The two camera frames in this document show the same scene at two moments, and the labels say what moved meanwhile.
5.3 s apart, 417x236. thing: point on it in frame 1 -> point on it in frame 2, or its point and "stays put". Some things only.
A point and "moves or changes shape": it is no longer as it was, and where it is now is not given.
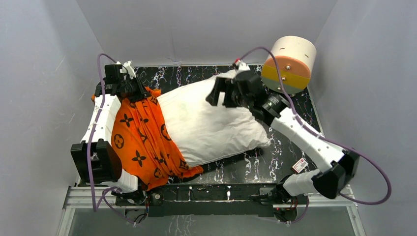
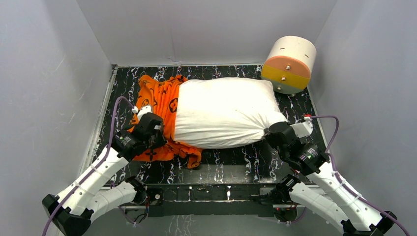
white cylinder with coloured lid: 296,56 stays put
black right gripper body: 233,99 -> 268,136
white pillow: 201,132 moves or changes shape
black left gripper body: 131,90 -> 156,138
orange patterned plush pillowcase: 143,147 -> 157,116
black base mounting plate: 210,200 stays put
